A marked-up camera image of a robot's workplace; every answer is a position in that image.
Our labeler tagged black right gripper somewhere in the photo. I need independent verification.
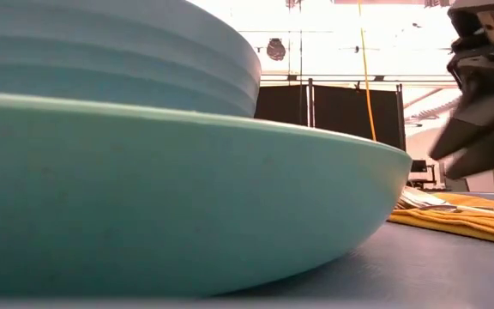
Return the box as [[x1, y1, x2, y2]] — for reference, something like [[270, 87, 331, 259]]
[[428, 0, 494, 181]]

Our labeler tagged teal plate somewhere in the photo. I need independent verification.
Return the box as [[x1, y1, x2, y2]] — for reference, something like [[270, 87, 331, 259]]
[[0, 90, 413, 299]]

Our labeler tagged light blue bowl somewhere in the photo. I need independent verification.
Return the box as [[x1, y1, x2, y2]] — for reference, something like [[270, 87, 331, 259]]
[[0, 0, 262, 118]]

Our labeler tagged dark monitor on desk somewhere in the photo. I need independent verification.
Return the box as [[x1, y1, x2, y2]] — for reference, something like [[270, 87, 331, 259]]
[[406, 159, 437, 191]]

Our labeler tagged silver cutlery piece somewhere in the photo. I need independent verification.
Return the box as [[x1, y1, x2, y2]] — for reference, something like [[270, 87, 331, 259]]
[[395, 185, 494, 216]]

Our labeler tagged yellow cloth napkin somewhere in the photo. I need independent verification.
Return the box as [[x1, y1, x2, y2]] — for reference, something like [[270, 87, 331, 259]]
[[386, 191, 494, 249]]

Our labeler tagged black partition panel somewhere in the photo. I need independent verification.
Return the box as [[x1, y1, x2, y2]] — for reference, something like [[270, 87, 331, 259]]
[[311, 83, 407, 152], [253, 83, 310, 129]]

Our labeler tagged round dark hanging object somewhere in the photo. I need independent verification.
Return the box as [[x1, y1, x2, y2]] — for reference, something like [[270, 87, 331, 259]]
[[266, 37, 287, 63]]

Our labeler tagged yellow hanging cable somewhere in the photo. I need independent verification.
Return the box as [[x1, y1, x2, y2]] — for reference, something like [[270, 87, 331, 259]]
[[357, 0, 378, 142]]

